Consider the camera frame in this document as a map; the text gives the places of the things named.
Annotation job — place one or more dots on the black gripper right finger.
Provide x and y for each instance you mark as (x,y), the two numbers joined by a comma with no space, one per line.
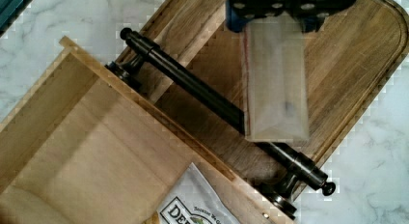
(312,13)

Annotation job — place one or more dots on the wooden drawer box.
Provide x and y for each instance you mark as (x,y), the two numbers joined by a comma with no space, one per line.
(81,147)

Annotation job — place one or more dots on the white paper packet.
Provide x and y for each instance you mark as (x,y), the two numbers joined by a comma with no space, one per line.
(192,200)

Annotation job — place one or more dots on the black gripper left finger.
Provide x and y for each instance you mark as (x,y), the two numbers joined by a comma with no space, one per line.
(240,12)

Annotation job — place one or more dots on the black drawer handle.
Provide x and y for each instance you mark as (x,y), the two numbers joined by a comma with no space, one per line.
(299,168)

